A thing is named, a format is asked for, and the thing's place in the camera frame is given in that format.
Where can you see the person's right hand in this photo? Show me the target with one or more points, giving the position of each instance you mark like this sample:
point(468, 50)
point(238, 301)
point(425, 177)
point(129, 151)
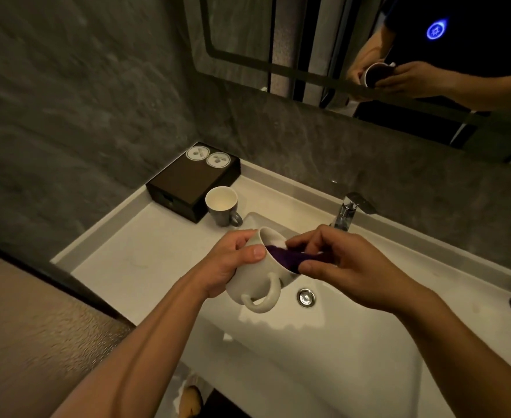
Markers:
point(360, 274)

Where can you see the person's left hand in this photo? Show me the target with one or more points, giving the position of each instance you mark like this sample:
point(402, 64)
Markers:
point(220, 267)

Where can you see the person's left thumb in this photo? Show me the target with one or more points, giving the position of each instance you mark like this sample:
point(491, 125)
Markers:
point(247, 255)

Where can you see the person's right thumb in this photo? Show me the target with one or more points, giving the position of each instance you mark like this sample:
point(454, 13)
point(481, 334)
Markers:
point(318, 268)

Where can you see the white ceramic mug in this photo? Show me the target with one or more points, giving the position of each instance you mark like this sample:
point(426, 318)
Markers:
point(255, 280)

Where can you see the purple cleaning cloth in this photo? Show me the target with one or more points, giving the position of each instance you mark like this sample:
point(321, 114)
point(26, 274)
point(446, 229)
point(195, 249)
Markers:
point(281, 256)

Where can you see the person's left forearm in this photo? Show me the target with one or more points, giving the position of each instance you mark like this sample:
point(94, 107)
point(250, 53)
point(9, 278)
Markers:
point(151, 356)

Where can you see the person's right forearm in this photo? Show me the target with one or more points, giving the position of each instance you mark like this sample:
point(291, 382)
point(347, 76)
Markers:
point(464, 356)

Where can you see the grey mug with white inside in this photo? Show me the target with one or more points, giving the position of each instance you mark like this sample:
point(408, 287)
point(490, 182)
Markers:
point(225, 211)

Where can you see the chrome faucet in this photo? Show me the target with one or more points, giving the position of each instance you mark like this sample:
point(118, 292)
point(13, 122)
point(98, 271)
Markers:
point(347, 211)

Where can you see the white sink basin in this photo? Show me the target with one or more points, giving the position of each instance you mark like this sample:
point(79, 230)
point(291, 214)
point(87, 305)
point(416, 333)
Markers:
point(347, 348)

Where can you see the dark brown amenity box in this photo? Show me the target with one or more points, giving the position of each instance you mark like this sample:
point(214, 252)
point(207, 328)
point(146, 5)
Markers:
point(181, 191)

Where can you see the round white amenity packet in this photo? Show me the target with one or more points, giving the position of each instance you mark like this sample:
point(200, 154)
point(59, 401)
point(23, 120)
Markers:
point(197, 153)
point(218, 159)

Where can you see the wall mirror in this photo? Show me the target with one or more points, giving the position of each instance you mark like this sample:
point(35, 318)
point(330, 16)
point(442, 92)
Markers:
point(477, 47)

